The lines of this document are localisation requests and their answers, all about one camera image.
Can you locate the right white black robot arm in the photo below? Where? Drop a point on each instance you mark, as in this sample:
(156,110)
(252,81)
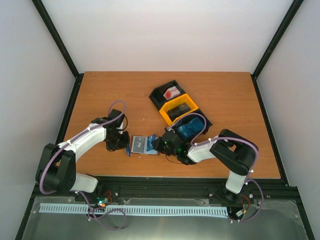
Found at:
(236,153)

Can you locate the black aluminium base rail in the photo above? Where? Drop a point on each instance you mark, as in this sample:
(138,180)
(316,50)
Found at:
(210,189)

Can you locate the blue credit card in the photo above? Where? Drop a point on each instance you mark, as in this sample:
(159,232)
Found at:
(149,149)
(128,150)

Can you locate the black frame post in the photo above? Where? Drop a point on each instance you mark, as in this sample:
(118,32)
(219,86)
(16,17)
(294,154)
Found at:
(48,22)
(279,33)

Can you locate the right black frame post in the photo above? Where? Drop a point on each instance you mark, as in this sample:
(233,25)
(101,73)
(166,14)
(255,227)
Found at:
(279,33)

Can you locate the black credit card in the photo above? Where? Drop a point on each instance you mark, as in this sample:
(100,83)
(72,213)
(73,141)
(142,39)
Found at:
(138,145)

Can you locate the small electronics board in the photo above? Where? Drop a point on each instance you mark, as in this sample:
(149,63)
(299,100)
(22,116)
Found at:
(105,199)

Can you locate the black left card bin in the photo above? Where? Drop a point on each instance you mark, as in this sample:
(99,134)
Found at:
(157,97)

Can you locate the black right card bin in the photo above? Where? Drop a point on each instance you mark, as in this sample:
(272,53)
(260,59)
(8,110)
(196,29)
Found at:
(191,125)

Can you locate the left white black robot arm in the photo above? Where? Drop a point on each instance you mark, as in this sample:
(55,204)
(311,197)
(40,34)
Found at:
(56,171)

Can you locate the black card bin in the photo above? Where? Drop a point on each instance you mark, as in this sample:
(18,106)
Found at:
(157,97)
(191,125)

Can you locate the yellow middle card bin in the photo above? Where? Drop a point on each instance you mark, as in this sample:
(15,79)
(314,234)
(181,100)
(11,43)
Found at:
(175,102)

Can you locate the light blue cable duct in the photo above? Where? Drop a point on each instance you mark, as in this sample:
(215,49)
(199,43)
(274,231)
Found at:
(137,210)

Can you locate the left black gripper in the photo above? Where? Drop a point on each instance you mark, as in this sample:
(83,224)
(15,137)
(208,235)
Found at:
(126,140)

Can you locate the black card stack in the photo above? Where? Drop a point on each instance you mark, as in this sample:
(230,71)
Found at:
(177,111)

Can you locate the brown leather card holder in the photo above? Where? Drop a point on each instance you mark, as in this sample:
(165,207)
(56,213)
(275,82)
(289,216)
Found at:
(143,145)

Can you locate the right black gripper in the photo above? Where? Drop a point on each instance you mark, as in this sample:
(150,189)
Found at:
(158,146)

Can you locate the left black frame post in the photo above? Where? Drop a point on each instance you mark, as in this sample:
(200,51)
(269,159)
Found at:
(48,22)

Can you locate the red white credit card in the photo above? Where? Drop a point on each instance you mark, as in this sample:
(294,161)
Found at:
(171,93)

